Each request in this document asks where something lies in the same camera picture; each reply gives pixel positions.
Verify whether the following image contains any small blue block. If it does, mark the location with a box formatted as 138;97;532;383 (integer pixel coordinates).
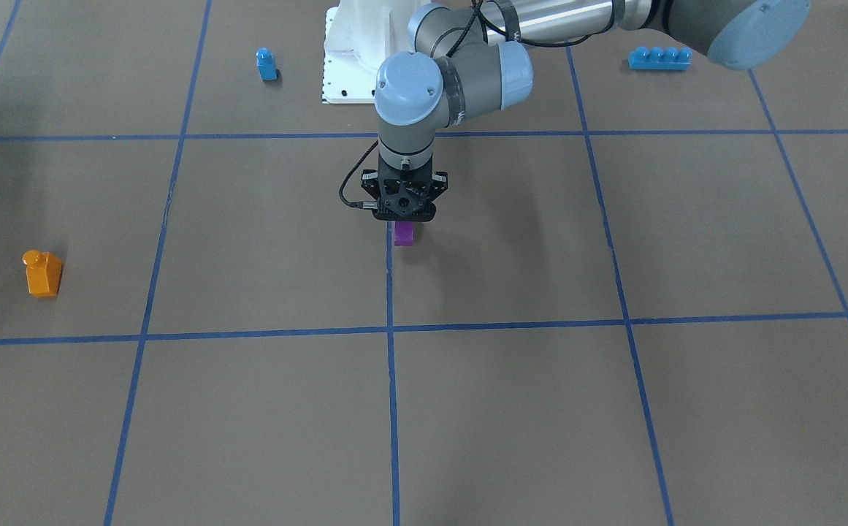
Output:
256;47;279;81

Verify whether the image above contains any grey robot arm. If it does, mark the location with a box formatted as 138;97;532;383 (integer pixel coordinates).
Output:
345;1;811;222

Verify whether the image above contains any purple trapezoid block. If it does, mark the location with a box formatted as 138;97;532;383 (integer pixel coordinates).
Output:
393;222;415;247

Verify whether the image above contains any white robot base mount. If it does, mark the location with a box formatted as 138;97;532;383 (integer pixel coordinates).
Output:
321;1;426;104

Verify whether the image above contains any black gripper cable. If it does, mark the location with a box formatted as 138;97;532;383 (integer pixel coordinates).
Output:
338;139;381;211

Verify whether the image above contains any long blue four-stud block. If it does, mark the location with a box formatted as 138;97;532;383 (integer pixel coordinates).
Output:
627;46;693;71

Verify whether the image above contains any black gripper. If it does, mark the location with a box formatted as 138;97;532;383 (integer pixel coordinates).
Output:
361;164;449;222

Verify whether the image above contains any orange trapezoid block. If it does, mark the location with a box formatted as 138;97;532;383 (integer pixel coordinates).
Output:
23;249;64;297

